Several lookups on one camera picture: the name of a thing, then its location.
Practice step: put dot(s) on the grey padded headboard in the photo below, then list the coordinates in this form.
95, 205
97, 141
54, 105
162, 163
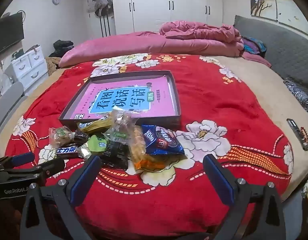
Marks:
281, 47

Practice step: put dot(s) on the blue cookie packet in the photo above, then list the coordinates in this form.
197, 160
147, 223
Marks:
161, 140

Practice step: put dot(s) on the dark brown small packet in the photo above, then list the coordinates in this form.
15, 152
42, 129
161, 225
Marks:
80, 136

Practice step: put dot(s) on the grey shallow cardboard box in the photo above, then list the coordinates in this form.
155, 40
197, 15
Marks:
159, 122

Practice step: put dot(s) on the brown chocolate bar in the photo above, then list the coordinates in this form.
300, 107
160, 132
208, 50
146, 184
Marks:
67, 150

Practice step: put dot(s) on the orange-edged clear bread packet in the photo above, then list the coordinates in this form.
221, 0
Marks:
139, 147

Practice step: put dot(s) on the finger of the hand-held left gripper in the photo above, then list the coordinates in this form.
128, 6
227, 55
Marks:
48, 167
22, 158

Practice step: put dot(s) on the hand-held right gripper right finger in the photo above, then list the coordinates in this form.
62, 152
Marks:
219, 180

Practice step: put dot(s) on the black clothes heap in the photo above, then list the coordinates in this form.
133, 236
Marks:
61, 47

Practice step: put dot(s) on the black television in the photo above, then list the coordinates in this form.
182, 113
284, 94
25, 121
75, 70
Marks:
7, 35

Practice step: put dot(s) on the light green snack packet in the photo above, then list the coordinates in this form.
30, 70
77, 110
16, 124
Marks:
96, 143

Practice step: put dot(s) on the red floral blanket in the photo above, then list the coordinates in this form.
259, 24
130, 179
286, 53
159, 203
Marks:
219, 100

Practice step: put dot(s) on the black snack packet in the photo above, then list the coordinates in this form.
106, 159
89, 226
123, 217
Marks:
114, 152

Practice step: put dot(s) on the yellow snack packet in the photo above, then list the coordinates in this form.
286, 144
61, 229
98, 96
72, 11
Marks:
99, 126

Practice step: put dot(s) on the colourful clothes heap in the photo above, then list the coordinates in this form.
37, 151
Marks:
254, 46

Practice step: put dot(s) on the hanging bags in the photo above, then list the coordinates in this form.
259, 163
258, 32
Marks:
102, 5

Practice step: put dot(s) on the white wardrobe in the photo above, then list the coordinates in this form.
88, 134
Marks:
154, 5

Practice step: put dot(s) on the pink crumpled quilt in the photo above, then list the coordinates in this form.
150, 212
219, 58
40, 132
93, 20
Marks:
199, 30

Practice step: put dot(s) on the white drawer chest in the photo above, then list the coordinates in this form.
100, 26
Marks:
31, 67

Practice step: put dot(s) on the pink folded quilt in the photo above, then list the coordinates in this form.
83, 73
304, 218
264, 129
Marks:
106, 47

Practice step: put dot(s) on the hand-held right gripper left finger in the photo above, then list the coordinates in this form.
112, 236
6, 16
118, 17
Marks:
86, 177

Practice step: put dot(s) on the clear round pastry packet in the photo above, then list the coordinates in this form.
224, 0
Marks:
121, 122

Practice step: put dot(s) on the grey patterned cloth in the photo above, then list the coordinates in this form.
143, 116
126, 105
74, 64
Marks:
299, 95

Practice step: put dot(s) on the brown knit fabric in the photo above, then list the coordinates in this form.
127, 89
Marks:
52, 66

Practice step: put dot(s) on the clear square pastry packet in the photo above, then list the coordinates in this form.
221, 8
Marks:
60, 133

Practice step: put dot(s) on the pink book with blue panel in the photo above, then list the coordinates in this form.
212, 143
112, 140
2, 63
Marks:
106, 85

